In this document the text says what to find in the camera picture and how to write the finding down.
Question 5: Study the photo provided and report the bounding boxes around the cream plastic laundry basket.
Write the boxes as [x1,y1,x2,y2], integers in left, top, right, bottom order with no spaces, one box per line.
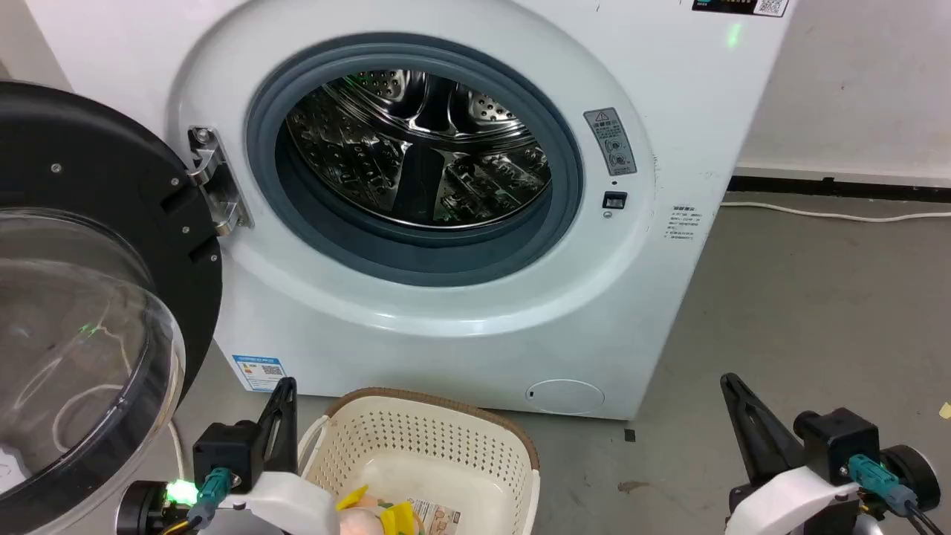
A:
[298,387,541,535]

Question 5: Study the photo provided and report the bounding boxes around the stainless steel washer drum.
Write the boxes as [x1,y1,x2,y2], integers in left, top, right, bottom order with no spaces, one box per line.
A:
[285,69,553,228]

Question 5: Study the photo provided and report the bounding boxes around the black round washer door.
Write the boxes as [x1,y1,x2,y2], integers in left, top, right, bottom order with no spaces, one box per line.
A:
[0,80,224,535]

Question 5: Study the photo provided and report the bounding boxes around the white floor cable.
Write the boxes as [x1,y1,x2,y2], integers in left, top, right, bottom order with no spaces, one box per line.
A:
[719,201,951,223]

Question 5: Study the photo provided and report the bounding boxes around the teal plug left gripper cable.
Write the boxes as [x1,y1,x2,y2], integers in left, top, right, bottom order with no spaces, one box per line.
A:
[160,467,233,535]

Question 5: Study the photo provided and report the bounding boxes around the grey rubber door gasket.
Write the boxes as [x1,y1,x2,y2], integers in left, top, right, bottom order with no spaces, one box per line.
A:
[246,33,585,288]

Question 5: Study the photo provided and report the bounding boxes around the black QR code sticker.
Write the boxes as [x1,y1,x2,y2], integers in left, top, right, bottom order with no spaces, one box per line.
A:
[692,0,790,18]

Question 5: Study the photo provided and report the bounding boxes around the yellow and pink toy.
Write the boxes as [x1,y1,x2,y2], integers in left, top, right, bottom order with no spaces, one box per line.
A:
[336,485,426,535]

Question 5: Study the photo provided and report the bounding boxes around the metal door hinge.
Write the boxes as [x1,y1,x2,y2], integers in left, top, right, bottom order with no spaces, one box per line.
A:
[186,126,252,237]

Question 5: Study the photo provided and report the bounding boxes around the teal plug right gripper cable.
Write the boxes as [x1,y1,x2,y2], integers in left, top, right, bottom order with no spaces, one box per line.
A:
[847,454,951,535]

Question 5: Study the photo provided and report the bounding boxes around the round white filter cover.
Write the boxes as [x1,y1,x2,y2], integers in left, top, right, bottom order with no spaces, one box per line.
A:
[526,379,606,415]

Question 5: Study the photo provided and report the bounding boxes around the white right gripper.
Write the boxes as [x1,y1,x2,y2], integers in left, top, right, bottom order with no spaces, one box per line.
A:
[719,372,864,535]

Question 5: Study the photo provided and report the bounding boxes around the teal plug gripper cable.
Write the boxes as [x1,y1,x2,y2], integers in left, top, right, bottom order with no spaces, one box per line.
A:
[160,467,233,535]
[847,454,951,535]

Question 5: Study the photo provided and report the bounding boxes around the grey warning sticker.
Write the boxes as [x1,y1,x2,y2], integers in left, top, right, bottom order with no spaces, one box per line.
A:
[583,108,638,177]

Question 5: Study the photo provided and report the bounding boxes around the white front-load washing machine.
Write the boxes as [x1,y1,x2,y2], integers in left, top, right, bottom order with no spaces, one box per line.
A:
[22,0,799,422]

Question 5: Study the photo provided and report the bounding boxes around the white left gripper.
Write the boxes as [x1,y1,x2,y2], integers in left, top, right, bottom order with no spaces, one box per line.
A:
[220,377,341,535]

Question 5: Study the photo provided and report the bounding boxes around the black baseboard strip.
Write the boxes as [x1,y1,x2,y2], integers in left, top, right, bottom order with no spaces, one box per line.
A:
[728,175,951,204]

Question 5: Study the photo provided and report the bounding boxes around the small grey text label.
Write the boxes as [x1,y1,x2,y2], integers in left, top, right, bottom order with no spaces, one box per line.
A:
[665,205,704,241]

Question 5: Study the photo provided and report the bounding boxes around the blue energy label sticker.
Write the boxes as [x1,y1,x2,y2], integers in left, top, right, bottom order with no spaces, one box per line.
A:
[232,354,288,392]

